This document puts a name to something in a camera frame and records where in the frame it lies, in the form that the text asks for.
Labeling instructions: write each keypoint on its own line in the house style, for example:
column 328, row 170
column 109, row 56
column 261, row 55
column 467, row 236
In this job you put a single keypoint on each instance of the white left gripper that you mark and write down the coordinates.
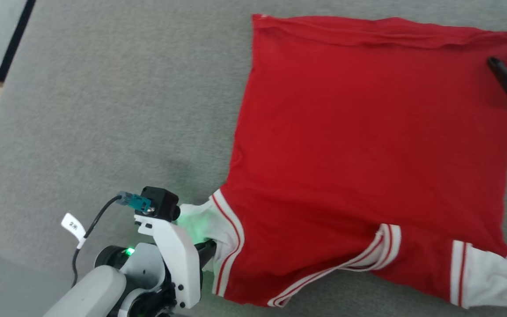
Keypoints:
column 178, row 264

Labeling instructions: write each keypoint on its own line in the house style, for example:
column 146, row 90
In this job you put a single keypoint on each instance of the red and white shirt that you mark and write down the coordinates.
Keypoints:
column 368, row 145

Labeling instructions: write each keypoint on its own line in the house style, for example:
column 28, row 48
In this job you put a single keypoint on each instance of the grey fabric sofa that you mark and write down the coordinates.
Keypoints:
column 126, row 110

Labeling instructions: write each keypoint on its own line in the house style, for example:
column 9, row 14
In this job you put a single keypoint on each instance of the black vertical strip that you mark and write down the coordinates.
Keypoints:
column 16, row 39

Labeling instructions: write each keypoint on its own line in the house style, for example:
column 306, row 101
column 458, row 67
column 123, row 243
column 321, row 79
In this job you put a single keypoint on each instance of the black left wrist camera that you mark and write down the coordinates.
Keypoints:
column 159, row 201

